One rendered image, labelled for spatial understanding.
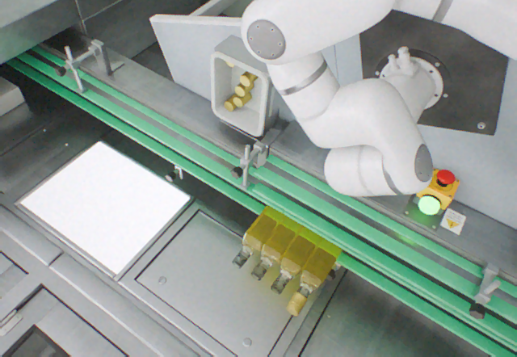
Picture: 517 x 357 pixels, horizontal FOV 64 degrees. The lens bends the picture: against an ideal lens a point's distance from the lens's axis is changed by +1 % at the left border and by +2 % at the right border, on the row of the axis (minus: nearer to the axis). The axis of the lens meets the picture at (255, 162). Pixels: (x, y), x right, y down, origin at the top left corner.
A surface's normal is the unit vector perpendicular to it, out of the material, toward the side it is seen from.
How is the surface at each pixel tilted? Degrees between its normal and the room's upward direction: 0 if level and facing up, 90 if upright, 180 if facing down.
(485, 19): 31
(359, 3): 17
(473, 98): 2
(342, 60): 0
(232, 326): 90
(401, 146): 71
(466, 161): 0
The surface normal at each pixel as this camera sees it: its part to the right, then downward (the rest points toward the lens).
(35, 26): 0.83, 0.47
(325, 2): -0.45, 0.56
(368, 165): -0.76, -0.04
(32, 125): 0.06, -0.63
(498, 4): -0.87, 0.10
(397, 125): 0.58, 0.00
